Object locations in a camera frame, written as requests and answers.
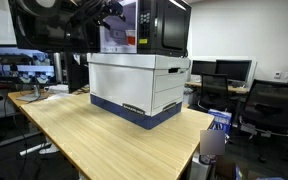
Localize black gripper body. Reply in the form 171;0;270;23
93;0;118;26

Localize black microwave oven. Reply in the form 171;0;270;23
98;0;192;58

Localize black microwave door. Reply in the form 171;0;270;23
7;0;102;54

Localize black upright column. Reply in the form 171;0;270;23
65;51;90;94

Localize white blue bankers box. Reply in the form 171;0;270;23
86;52;192;130

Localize lit computer monitor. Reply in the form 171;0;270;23
0;43;58;88

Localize white flat box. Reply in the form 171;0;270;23
46;83;70;95

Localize small dark monitor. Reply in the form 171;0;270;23
190;59;218;76

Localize silver monitor stand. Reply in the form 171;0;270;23
16;84;50;103

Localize black mesh office chair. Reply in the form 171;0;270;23
197;72;232;113

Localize wooden monitor desk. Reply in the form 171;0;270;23
7;88;85;109

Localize wide dark monitor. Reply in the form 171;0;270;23
215;59;253;84

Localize wooden office desk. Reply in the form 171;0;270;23
184;80;251;95

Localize blue printed carton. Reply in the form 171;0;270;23
207;108;233;135

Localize white desk foot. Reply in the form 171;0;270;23
18;141;61;157

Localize white floor box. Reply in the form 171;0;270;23
189;155;212;180

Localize black office chair chrome arms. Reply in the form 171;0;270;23
238;79;288;158

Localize black bar camera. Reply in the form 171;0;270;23
0;54;34;66

